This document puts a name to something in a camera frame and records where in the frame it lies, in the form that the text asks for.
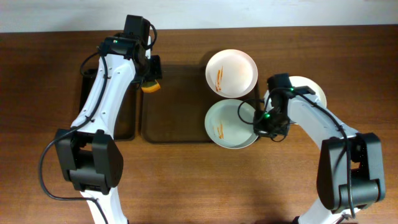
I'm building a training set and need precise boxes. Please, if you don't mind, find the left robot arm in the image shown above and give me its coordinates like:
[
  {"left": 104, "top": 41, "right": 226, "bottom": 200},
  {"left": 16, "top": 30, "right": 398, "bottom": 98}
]
[{"left": 49, "top": 15, "right": 162, "bottom": 223}]

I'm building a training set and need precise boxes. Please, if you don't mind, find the large brown tray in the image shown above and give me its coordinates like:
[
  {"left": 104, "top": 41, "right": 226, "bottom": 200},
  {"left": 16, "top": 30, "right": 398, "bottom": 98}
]
[{"left": 141, "top": 65, "right": 259, "bottom": 144}]

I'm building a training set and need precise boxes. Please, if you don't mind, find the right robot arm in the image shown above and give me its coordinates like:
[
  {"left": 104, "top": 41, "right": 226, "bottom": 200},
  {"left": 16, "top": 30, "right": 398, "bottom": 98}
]
[{"left": 253, "top": 73, "right": 386, "bottom": 223}]

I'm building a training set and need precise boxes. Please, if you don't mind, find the orange green sponge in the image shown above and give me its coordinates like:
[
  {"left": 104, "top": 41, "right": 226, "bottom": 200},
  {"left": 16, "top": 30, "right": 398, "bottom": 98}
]
[{"left": 141, "top": 80, "right": 160, "bottom": 93}]

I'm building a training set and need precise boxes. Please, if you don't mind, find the small black tray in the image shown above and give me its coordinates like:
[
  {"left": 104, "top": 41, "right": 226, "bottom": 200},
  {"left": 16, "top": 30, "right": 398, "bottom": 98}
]
[{"left": 79, "top": 68, "right": 136, "bottom": 141}]

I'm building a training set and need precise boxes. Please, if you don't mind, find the white plate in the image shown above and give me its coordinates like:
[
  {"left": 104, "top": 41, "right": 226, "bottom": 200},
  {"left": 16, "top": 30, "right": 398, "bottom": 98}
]
[
  {"left": 204, "top": 99, "right": 258, "bottom": 149},
  {"left": 205, "top": 49, "right": 258, "bottom": 98},
  {"left": 288, "top": 76, "right": 327, "bottom": 126}
]

